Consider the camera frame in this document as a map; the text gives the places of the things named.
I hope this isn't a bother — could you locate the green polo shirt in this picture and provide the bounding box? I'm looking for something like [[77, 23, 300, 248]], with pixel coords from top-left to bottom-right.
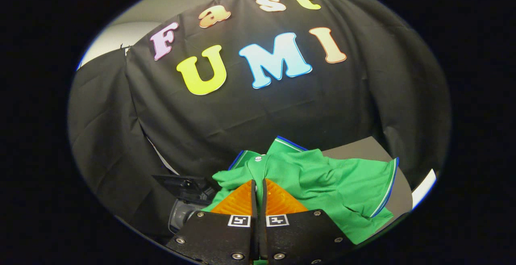
[[200, 136, 399, 245]]

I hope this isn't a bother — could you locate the white paper sheet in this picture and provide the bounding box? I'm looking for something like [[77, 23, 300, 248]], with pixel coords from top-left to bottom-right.
[[411, 169, 437, 210]]

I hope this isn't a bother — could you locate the grey cabinet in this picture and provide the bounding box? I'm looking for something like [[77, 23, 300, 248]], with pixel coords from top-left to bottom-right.
[[322, 136, 414, 233]]

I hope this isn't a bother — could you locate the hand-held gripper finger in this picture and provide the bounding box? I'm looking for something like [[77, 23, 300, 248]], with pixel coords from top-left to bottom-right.
[[258, 178, 355, 265], [166, 179, 258, 265]]

